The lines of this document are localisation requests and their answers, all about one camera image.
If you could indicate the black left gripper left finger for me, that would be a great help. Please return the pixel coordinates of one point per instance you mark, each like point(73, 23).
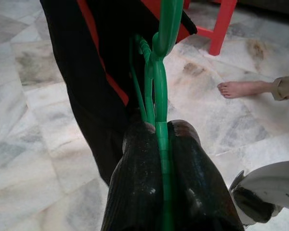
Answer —
point(135, 180)

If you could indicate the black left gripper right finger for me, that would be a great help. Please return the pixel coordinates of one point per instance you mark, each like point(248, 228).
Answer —
point(200, 180)

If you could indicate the green plastic hanger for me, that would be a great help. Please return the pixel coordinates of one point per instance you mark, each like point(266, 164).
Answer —
point(161, 96)

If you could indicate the black garment red stripe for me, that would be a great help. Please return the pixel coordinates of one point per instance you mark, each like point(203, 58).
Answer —
point(74, 72)

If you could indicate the person's bare foot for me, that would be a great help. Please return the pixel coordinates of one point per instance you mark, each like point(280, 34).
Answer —
point(243, 89)

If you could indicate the red plastic stool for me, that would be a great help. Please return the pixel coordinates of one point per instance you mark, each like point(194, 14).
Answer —
point(222, 29)

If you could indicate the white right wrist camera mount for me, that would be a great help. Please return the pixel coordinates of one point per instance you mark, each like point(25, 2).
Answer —
point(274, 183)

